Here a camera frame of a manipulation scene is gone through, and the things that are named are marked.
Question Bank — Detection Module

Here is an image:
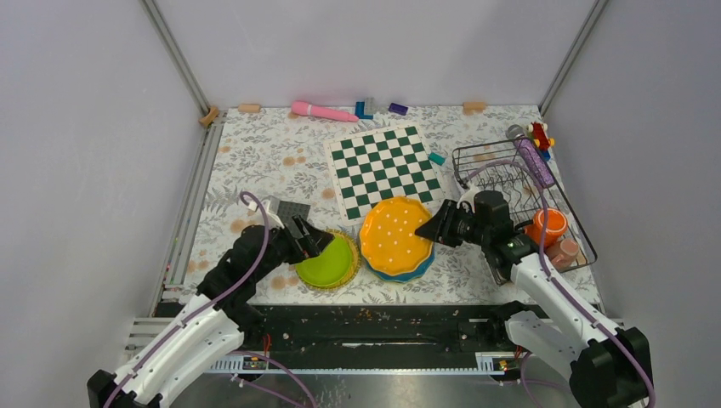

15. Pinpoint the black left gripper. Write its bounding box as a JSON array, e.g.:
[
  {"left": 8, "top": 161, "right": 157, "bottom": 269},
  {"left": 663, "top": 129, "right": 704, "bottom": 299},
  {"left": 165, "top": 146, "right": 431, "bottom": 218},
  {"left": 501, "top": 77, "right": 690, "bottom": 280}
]
[{"left": 253, "top": 213, "right": 334, "bottom": 281}]

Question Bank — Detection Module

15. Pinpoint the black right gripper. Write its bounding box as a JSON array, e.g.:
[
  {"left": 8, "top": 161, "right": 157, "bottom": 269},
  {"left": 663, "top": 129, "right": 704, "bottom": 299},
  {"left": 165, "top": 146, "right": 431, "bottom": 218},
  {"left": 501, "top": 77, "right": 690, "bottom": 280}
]
[{"left": 414, "top": 198, "right": 491, "bottom": 247}]

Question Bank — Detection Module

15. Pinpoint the lime green plate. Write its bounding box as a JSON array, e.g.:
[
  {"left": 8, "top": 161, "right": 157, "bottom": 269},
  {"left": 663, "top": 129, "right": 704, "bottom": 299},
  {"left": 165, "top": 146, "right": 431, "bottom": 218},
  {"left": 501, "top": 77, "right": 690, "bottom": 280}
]
[{"left": 294, "top": 235, "right": 356, "bottom": 289}]

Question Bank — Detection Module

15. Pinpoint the woven bamboo tray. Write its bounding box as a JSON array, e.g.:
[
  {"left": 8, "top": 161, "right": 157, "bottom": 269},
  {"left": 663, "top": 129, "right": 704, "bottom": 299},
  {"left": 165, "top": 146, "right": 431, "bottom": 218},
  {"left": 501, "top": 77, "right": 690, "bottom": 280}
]
[{"left": 304, "top": 228, "right": 363, "bottom": 292}]

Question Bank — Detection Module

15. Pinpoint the blue dotted plate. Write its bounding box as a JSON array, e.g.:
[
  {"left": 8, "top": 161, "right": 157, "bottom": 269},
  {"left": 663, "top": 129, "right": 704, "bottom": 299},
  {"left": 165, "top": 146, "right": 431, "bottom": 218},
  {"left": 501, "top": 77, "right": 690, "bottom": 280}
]
[{"left": 366, "top": 253, "right": 435, "bottom": 283}]

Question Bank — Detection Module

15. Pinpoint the yellow dotted plate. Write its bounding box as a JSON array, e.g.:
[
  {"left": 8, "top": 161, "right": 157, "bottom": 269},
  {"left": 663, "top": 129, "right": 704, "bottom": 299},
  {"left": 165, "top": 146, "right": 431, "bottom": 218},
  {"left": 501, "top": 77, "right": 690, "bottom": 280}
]
[{"left": 359, "top": 197, "right": 434, "bottom": 275}]

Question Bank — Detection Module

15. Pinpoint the orange mug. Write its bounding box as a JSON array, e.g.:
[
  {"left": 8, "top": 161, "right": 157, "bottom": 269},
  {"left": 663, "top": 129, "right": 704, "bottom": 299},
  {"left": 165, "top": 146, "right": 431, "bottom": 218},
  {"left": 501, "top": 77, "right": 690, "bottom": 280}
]
[{"left": 524, "top": 208, "right": 569, "bottom": 248}]

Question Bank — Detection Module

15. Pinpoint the pink cup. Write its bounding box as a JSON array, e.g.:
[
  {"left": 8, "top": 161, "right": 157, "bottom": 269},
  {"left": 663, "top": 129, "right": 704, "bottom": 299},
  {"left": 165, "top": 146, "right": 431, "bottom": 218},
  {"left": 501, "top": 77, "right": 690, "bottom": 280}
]
[{"left": 545, "top": 238, "right": 581, "bottom": 271}]

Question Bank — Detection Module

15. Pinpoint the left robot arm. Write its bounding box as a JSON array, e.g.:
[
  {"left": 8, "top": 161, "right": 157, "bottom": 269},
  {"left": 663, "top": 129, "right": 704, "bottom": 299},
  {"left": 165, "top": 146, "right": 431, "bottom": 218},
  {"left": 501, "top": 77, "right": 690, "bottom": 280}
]
[{"left": 87, "top": 216, "right": 334, "bottom": 407}]

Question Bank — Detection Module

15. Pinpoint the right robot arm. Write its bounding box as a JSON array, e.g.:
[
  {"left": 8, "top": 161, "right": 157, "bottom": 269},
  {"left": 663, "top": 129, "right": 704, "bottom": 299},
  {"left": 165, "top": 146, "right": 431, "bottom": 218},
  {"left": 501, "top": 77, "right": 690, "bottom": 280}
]
[{"left": 416, "top": 190, "right": 657, "bottom": 407}]

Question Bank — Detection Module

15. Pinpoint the dark grey building baseplate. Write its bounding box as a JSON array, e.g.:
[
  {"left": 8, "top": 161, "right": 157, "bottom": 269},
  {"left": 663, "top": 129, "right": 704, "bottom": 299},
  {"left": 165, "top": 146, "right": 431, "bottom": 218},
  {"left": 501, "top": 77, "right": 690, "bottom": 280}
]
[{"left": 275, "top": 201, "right": 310, "bottom": 225}]

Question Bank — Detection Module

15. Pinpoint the teal small block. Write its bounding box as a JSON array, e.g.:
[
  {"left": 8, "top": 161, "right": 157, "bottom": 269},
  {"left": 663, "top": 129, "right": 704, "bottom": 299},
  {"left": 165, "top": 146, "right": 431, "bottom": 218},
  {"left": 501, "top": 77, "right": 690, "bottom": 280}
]
[{"left": 428, "top": 152, "right": 446, "bottom": 166}]

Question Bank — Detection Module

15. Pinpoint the green white chessboard mat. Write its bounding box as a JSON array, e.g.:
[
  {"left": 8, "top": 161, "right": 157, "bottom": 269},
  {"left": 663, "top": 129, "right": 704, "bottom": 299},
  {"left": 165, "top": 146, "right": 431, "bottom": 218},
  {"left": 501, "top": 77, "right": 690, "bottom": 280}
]
[{"left": 324, "top": 123, "right": 446, "bottom": 226}]

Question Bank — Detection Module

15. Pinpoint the floral table mat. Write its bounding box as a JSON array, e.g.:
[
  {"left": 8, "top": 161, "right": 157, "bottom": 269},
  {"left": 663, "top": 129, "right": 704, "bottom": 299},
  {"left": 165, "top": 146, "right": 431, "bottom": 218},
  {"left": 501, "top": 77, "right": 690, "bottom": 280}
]
[{"left": 179, "top": 105, "right": 540, "bottom": 305}]

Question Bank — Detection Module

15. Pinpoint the right tan wooden block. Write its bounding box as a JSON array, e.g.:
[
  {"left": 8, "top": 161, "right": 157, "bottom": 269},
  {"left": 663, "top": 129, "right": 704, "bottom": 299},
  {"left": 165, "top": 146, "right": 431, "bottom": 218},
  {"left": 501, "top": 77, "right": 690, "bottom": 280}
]
[{"left": 463, "top": 101, "right": 487, "bottom": 115}]

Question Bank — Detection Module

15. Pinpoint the tan wooden block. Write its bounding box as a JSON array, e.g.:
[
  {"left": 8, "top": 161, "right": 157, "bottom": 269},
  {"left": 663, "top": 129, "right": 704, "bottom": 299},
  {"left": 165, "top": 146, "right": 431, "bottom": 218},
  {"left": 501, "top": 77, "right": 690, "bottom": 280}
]
[
  {"left": 237, "top": 104, "right": 262, "bottom": 114},
  {"left": 463, "top": 101, "right": 487, "bottom": 115}
]

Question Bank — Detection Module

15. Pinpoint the red yellow toy figure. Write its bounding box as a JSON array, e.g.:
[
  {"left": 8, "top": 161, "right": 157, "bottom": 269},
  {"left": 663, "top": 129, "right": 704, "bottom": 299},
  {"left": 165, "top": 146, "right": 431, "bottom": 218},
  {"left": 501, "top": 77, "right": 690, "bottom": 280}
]
[{"left": 527, "top": 122, "right": 555, "bottom": 151}]

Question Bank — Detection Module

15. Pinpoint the purple brick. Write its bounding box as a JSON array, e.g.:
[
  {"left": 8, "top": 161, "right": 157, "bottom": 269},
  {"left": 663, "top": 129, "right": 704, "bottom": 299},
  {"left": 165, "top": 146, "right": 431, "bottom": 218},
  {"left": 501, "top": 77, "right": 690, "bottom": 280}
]
[{"left": 388, "top": 103, "right": 409, "bottom": 116}]

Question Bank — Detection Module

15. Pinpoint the pink wand massager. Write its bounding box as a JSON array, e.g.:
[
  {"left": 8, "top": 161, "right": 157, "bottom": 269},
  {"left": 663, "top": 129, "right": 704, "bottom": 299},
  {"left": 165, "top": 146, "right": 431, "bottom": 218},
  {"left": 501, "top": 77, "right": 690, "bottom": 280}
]
[{"left": 291, "top": 100, "right": 359, "bottom": 122}]

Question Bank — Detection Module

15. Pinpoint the grey block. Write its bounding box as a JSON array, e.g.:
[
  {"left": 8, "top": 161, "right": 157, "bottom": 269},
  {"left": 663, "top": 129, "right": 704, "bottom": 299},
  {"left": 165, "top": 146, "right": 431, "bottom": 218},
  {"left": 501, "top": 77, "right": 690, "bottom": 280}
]
[{"left": 363, "top": 97, "right": 377, "bottom": 116}]

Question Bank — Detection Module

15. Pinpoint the left tan wooden block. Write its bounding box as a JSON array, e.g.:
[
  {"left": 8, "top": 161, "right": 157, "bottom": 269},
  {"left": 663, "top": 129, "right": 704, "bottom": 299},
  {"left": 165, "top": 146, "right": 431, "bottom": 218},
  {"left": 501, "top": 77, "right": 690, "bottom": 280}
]
[{"left": 237, "top": 104, "right": 262, "bottom": 114}]

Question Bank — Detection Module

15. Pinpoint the blue L-shaped block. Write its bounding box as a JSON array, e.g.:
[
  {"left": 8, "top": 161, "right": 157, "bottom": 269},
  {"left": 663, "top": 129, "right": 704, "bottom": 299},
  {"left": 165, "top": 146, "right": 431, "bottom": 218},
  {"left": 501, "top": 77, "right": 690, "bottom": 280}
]
[{"left": 355, "top": 101, "right": 373, "bottom": 120}]

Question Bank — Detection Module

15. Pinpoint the corner wooden block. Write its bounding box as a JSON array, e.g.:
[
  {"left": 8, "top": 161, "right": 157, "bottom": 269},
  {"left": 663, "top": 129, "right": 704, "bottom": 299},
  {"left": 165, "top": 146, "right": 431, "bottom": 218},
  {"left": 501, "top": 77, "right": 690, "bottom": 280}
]
[{"left": 199, "top": 105, "right": 219, "bottom": 128}]

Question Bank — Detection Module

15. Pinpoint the black wire dish rack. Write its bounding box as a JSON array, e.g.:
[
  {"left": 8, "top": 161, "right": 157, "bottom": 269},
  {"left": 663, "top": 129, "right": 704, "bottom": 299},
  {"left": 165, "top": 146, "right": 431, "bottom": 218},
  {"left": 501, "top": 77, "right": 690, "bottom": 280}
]
[{"left": 451, "top": 140, "right": 598, "bottom": 274}]

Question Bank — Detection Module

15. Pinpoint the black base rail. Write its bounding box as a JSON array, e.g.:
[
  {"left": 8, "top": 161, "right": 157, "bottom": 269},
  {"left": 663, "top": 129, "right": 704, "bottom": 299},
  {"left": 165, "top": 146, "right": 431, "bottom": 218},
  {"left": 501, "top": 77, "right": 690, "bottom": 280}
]
[{"left": 241, "top": 304, "right": 517, "bottom": 370}]

